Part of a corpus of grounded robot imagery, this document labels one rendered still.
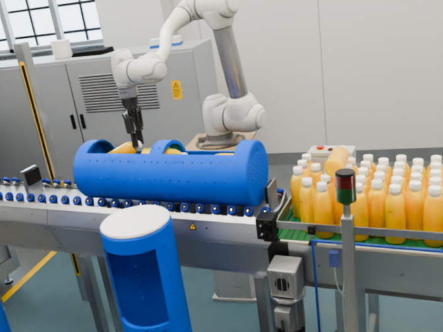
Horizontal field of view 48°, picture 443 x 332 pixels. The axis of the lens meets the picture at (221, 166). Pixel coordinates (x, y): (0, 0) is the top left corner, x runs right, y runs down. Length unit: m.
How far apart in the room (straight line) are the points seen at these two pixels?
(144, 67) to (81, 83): 2.07
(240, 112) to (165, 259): 0.99
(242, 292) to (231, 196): 1.22
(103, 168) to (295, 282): 1.01
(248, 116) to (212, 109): 0.24
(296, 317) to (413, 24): 3.37
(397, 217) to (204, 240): 0.83
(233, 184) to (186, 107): 1.91
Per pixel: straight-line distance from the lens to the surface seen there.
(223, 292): 3.21
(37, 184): 2.86
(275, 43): 4.89
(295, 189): 2.07
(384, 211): 1.90
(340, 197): 1.63
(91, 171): 2.36
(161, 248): 1.94
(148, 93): 3.93
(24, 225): 2.83
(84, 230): 2.56
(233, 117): 2.66
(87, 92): 4.17
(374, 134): 5.03
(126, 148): 2.39
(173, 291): 2.06
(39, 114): 3.07
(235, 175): 2.00
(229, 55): 2.56
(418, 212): 1.90
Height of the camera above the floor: 1.87
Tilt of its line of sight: 20 degrees down
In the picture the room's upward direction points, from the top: 8 degrees counter-clockwise
